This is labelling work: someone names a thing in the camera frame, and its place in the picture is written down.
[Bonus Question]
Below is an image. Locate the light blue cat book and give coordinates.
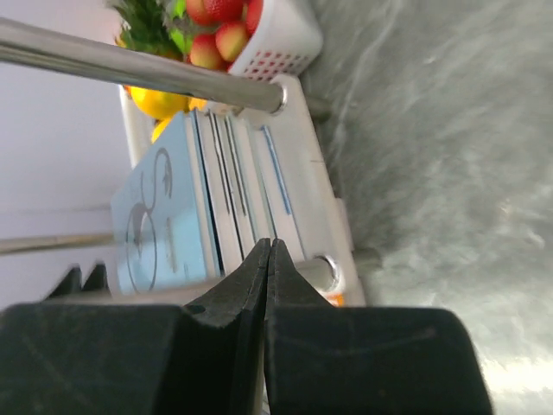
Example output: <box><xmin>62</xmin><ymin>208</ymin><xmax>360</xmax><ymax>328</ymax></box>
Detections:
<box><xmin>111</xmin><ymin>113</ymin><xmax>221</xmax><ymax>294</ymax></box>

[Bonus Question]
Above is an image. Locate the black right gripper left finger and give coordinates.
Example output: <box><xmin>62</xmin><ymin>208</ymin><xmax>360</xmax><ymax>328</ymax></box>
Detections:
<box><xmin>1</xmin><ymin>239</ymin><xmax>271</xmax><ymax>414</ymax></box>

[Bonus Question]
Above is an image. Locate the orange Treehouse book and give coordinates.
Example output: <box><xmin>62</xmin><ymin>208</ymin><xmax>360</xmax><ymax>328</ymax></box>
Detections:
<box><xmin>325</xmin><ymin>293</ymin><xmax>345</xmax><ymax>307</ymax></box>

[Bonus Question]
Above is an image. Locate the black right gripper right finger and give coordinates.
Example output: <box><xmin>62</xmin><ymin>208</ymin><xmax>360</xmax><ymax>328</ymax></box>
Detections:
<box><xmin>264</xmin><ymin>239</ymin><xmax>493</xmax><ymax>414</ymax></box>

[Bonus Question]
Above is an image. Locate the white fruit basket picture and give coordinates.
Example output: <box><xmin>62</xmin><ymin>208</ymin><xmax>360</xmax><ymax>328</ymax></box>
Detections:
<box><xmin>105</xmin><ymin>0</ymin><xmax>325</xmax><ymax>144</ymax></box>

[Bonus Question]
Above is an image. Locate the white two-tier shelf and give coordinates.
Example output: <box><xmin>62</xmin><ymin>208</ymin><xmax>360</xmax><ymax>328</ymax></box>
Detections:
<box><xmin>1</xmin><ymin>18</ymin><xmax>366</xmax><ymax>306</ymax></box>

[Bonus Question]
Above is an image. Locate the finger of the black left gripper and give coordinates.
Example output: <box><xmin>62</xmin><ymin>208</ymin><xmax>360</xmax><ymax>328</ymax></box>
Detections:
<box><xmin>44</xmin><ymin>263</ymin><xmax>111</xmax><ymax>300</ymax></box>

